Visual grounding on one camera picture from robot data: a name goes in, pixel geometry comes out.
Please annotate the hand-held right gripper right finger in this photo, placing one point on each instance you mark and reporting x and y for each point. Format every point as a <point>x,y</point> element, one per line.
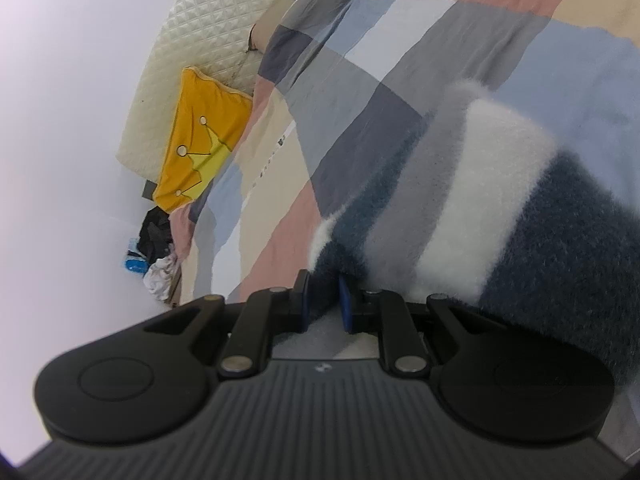
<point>345,310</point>

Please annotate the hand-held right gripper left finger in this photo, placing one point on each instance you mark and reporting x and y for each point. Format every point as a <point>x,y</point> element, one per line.
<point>303,305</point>

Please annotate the cream sweater with navy stripes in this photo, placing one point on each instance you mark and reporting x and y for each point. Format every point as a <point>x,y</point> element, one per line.
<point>500,185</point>

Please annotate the cardboard box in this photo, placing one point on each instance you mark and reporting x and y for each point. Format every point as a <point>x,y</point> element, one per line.
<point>176,290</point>

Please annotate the white crumpled cloth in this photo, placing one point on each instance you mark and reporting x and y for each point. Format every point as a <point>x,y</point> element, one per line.
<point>160,280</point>

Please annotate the black clothing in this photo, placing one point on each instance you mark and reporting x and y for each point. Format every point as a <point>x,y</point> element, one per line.
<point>155,235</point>

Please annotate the blue packet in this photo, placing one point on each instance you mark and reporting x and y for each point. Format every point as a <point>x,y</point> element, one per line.
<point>134,263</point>

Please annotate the yellow crown pillow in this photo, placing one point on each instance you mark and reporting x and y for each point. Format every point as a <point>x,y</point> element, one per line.
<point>200,110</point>

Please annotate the checkered patchwork quilt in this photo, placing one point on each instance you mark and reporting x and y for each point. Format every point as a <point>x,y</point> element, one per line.
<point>400,35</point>

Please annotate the cream quilted headboard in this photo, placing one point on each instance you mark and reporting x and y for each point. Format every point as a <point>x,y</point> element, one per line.
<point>210,25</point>

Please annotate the grey wall switch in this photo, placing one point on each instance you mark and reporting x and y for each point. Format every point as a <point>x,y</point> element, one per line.
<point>149,190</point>

